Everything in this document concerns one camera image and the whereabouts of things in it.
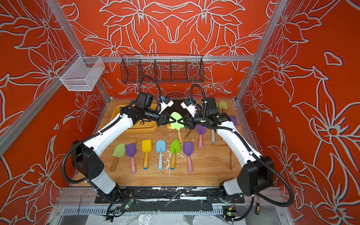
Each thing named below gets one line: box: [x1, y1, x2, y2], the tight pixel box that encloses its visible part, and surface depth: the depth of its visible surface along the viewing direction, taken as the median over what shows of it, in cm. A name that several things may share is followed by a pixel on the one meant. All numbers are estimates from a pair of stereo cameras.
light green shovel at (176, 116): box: [170, 111, 185, 131], surface depth 73 cm
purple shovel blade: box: [125, 142, 137, 174], surface depth 90 cm
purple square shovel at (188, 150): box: [182, 141, 194, 173], surface depth 91 cm
